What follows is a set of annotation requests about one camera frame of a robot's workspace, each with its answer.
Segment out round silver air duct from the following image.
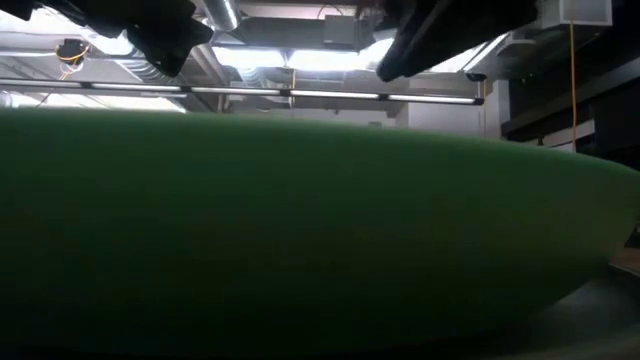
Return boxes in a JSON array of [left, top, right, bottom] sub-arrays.
[[202, 0, 242, 33]]

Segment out white ceiling box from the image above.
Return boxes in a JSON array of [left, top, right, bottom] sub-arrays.
[[537, 0, 614, 29]]

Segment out long ceiling light bar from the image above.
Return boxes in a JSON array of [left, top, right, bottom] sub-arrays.
[[0, 77, 485, 106]]

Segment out light green bowl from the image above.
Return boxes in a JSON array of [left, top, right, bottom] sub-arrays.
[[0, 107, 640, 359]]

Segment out black yellow cable reel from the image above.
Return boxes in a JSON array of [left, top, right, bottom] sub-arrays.
[[37, 38, 92, 107]]

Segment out grey ceiling duct unit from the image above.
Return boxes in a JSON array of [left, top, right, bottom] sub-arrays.
[[323, 14, 374, 51]]

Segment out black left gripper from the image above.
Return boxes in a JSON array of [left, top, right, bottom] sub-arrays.
[[0, 0, 215, 79]]

